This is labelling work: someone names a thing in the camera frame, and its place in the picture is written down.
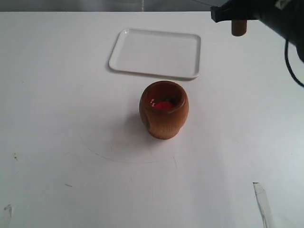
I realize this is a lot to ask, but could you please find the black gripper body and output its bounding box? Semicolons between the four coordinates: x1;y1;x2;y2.
210;0;304;60

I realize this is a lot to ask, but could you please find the brown wooden pestle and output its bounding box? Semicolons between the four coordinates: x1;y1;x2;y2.
231;20;247;37

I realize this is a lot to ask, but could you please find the wooden mortar cup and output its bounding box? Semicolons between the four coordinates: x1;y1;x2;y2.
139;81;189;140

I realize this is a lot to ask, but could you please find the red object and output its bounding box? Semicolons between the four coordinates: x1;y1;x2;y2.
152;101;175;110

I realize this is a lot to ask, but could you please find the white rectangular plastic tray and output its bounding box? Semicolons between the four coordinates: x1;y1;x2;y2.
108;28;201;80

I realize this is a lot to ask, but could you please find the clear tape strip right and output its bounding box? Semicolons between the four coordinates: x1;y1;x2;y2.
253;182;274;228

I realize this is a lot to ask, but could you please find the clear tape piece left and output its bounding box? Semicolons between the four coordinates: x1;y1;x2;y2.
0;204;12;228

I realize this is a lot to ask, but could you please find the black cable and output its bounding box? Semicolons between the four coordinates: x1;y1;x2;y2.
284;39;304;88

